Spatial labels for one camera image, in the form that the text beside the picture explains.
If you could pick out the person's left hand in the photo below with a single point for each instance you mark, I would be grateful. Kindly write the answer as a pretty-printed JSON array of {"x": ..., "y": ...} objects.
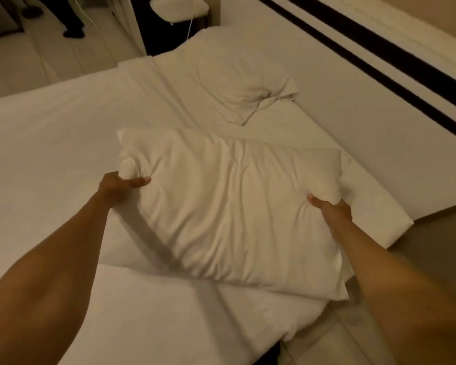
[{"x": 116, "y": 188}]

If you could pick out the person's right hand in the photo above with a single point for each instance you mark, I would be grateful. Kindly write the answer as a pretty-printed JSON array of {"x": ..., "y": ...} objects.
[{"x": 336, "y": 209}]

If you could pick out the person's left thumb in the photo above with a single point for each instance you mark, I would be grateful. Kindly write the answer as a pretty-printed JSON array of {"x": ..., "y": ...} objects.
[{"x": 138, "y": 182}]

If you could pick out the person's right thumb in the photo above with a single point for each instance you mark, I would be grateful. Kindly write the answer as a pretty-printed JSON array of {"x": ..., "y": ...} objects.
[{"x": 317, "y": 201}]

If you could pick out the large white pillow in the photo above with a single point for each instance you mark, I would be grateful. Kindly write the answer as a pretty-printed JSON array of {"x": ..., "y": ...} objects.
[{"x": 228, "y": 209}]

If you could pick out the person's right forearm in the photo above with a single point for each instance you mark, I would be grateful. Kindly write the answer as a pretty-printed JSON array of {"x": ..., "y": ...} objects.
[{"x": 399, "y": 296}]

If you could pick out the person's left forearm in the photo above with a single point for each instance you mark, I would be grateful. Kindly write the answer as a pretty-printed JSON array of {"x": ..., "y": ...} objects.
[{"x": 41, "y": 285}]

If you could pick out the white bed sheet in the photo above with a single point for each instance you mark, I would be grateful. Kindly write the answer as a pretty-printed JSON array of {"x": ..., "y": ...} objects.
[{"x": 79, "y": 148}]

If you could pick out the white headboard with black stripe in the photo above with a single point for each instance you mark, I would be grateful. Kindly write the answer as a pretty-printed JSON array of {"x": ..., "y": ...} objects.
[{"x": 364, "y": 72}]

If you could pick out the flat white pillow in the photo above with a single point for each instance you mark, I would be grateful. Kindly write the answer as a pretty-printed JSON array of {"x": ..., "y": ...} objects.
[{"x": 231, "y": 72}]

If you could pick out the dark bedside table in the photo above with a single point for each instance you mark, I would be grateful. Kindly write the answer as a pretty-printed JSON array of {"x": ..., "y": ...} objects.
[{"x": 163, "y": 30}]

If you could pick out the white lamp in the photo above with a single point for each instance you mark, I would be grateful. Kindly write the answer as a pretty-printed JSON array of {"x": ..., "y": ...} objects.
[{"x": 178, "y": 8}]

